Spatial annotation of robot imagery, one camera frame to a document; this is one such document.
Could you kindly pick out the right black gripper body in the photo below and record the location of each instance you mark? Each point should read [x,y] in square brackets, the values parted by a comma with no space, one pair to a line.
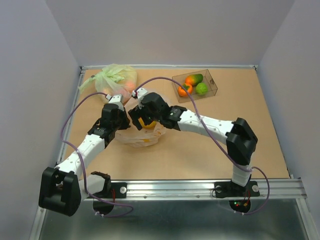
[155,116]

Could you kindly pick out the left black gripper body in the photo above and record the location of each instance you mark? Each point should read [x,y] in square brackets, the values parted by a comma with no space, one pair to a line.
[116,124]

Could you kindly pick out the yellow fruit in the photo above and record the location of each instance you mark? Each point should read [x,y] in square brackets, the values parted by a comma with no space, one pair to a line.
[147,126]

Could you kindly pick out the orange translucent plastic bag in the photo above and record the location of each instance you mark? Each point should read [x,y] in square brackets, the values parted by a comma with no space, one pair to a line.
[139,138]

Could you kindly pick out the orange persimmon with green calyx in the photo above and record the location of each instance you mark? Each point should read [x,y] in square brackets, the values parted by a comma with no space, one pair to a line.
[185,90]

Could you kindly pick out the green smooth fruit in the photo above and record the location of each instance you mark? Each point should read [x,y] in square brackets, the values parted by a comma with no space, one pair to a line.
[194,79]

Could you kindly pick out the green bumpy fruit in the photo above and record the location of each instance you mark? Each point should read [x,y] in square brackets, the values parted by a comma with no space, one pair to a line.
[201,89]

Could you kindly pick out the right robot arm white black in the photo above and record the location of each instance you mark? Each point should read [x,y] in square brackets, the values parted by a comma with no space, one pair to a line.
[238,136]

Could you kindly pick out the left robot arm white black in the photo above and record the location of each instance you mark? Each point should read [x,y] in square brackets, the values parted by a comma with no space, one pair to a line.
[64,186]

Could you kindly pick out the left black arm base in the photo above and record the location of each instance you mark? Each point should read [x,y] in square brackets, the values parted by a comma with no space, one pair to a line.
[116,190]

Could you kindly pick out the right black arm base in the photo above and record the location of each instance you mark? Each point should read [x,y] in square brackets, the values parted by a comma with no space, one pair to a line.
[239,196]

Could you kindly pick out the green plastic bag with fruit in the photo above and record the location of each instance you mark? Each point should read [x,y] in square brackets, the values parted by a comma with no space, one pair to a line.
[114,79]

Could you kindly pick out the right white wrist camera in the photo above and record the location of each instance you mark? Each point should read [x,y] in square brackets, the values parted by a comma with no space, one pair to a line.
[139,94]

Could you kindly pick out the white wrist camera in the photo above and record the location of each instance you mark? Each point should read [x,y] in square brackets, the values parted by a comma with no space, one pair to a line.
[139,94]
[116,99]

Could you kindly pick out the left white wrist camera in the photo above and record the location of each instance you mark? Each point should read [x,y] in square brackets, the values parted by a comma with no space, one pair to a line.
[116,99]

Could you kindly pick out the aluminium front rail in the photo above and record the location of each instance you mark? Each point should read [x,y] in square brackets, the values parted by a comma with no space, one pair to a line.
[179,190]

